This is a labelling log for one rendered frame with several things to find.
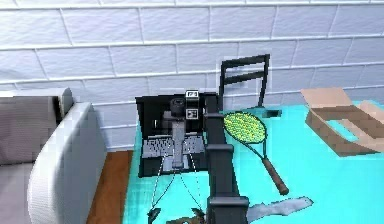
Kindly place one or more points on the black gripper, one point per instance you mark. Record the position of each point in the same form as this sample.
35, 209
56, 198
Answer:
178, 133

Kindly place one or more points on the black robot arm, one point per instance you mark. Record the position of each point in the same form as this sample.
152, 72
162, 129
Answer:
220, 166

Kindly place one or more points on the black laptop computer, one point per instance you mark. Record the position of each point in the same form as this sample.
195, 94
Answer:
150, 110

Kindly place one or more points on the small brown object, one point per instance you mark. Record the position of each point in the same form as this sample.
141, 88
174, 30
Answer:
186, 220

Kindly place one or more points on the grey ragged flat shape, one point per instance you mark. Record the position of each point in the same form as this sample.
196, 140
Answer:
280, 207

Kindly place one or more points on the green tennis racket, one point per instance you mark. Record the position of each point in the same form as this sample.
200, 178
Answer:
245, 128

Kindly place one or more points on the grey sofa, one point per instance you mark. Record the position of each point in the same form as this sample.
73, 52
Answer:
63, 160

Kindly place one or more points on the small black flat object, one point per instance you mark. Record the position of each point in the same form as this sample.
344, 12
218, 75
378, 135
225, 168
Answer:
271, 113

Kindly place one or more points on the black slatted chair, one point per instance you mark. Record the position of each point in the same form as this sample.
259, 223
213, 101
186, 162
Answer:
245, 77

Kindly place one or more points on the brown cardboard box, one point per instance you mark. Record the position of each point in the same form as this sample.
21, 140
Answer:
346, 126

